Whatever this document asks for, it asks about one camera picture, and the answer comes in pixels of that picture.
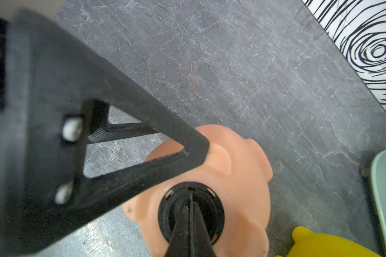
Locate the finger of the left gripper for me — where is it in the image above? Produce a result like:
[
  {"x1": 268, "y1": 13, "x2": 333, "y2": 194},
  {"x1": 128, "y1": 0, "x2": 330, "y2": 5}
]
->
[
  {"x1": 87, "y1": 121, "x2": 158, "y2": 144},
  {"x1": 0, "y1": 11, "x2": 210, "y2": 257}
]

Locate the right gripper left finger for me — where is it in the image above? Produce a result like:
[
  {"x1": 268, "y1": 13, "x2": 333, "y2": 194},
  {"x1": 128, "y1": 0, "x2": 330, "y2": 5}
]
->
[{"x1": 165, "y1": 205, "x2": 190, "y2": 257}]

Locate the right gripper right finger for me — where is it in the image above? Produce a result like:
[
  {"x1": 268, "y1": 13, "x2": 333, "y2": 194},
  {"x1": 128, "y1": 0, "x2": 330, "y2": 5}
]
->
[{"x1": 190, "y1": 201, "x2": 216, "y2": 257}]

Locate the black plug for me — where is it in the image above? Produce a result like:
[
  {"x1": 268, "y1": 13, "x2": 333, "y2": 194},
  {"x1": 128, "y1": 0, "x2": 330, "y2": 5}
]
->
[{"x1": 158, "y1": 182, "x2": 225, "y2": 244}]

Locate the pink piggy bank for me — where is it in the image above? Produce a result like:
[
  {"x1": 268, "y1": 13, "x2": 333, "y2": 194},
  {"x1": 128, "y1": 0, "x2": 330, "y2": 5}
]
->
[{"x1": 122, "y1": 125, "x2": 273, "y2": 257}]

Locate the yellow piggy bank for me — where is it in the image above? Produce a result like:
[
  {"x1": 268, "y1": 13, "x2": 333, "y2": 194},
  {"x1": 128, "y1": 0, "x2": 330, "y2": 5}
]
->
[{"x1": 287, "y1": 226, "x2": 378, "y2": 257}]

